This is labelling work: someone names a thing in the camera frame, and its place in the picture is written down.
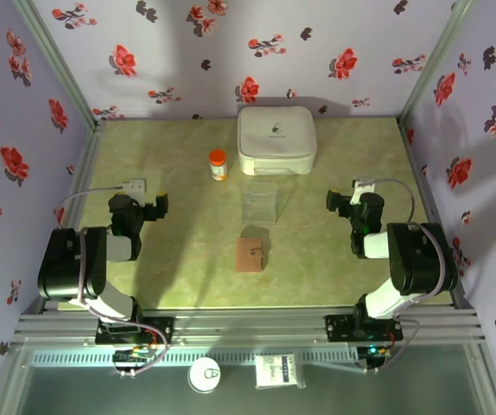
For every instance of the white zipped medicine pouch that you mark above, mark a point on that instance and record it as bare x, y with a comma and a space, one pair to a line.
274, 142

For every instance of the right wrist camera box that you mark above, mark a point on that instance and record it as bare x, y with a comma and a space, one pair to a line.
362, 188

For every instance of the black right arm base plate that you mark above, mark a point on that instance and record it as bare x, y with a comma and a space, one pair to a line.
338, 328

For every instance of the round white lid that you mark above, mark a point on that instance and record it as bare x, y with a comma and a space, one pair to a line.
205, 380

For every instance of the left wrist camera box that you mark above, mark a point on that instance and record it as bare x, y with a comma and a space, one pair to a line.
137, 188

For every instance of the aluminium frame cross rail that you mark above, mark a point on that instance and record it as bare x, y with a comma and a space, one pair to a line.
248, 328

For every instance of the orange capped pill bottle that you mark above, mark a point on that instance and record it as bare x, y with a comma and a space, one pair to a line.
218, 166

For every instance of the aluminium frame post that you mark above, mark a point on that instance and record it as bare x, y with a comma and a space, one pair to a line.
436, 65
60, 65

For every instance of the white packet in plastic bag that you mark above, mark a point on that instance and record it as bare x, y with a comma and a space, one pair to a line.
278, 372

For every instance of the small electronics board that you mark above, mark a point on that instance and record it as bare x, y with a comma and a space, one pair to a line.
133, 356
373, 352

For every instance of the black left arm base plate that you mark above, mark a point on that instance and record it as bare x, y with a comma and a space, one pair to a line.
161, 330

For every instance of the brown leather card holder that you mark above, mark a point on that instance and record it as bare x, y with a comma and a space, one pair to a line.
248, 259

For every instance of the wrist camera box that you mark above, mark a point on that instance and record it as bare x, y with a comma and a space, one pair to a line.
362, 188
137, 188

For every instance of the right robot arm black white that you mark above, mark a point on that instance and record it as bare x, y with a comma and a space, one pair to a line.
421, 259

